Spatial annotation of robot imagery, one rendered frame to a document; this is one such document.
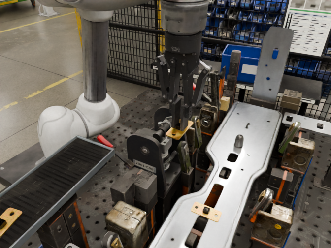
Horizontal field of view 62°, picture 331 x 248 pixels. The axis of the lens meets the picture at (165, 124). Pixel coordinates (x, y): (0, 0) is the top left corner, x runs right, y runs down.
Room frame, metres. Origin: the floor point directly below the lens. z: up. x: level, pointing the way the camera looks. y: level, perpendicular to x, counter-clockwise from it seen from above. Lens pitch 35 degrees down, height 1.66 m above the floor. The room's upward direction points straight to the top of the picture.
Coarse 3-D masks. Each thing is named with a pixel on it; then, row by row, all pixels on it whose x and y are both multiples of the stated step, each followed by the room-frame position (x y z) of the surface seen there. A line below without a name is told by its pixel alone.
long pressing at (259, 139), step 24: (240, 120) 0.97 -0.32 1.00; (264, 120) 0.97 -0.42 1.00; (216, 144) 0.80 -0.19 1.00; (264, 144) 0.80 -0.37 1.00; (216, 168) 0.67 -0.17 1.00; (240, 168) 0.67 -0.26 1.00; (264, 168) 0.68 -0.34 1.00; (240, 192) 0.57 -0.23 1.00; (168, 216) 0.48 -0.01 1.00; (192, 216) 0.48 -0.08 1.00; (216, 216) 0.48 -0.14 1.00; (240, 216) 0.49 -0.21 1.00; (168, 240) 0.41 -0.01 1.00; (216, 240) 0.41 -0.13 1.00
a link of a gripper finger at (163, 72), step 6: (156, 60) 0.57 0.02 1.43; (162, 66) 0.57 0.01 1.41; (162, 72) 0.56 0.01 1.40; (162, 78) 0.56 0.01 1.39; (168, 78) 0.58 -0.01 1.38; (162, 84) 0.56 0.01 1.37; (168, 84) 0.58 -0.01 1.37; (162, 90) 0.57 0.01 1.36; (168, 90) 0.58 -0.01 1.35; (162, 96) 0.57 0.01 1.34
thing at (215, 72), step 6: (210, 72) 0.98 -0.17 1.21; (216, 72) 0.99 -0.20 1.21; (222, 72) 0.97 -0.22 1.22; (210, 78) 0.97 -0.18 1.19; (216, 78) 0.99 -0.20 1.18; (222, 78) 0.96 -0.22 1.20; (210, 84) 0.97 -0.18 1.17; (216, 84) 0.99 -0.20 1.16; (216, 90) 0.97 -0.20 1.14; (216, 96) 0.96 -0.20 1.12; (216, 102) 0.96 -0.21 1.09
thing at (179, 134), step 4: (176, 124) 0.56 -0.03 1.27; (188, 124) 0.57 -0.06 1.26; (192, 124) 0.57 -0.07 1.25; (172, 128) 0.55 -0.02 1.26; (176, 128) 0.55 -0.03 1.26; (188, 128) 0.55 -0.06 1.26; (168, 132) 0.54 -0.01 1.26; (172, 132) 0.54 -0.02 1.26; (176, 132) 0.54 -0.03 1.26; (180, 132) 0.54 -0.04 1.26; (184, 132) 0.54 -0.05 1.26; (168, 136) 0.52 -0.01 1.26; (172, 136) 0.52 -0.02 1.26; (176, 136) 0.52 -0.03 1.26; (180, 136) 0.52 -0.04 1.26
